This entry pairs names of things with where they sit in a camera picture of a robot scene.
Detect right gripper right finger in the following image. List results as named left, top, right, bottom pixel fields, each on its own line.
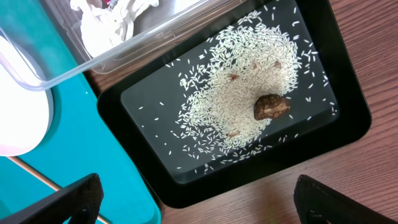
left=294, top=175, right=397, bottom=224

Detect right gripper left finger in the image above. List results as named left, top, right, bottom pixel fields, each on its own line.
left=1, top=173, right=104, bottom=224

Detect white round plate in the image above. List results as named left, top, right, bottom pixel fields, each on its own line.
left=1, top=36, right=53, bottom=156

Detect brown food chunk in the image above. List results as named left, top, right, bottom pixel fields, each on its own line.
left=254, top=94, right=290, bottom=121

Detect white rice grains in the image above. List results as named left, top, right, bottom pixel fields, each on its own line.
left=136, top=4, right=340, bottom=175

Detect white tissue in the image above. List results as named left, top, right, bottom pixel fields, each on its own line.
left=70, top=0, right=159, bottom=58

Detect red snack wrapper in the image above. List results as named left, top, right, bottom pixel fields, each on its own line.
left=103, top=0, right=118, bottom=9

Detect left wooden chopstick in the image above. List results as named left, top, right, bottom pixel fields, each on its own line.
left=6, top=156, right=113, bottom=224

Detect teal plastic serving tray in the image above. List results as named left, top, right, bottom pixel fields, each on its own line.
left=0, top=0, right=162, bottom=224

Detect black plastic tray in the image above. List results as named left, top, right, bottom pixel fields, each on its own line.
left=97, top=0, right=372, bottom=208

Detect clear plastic bin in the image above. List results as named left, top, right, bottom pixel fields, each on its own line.
left=1, top=0, right=240, bottom=91

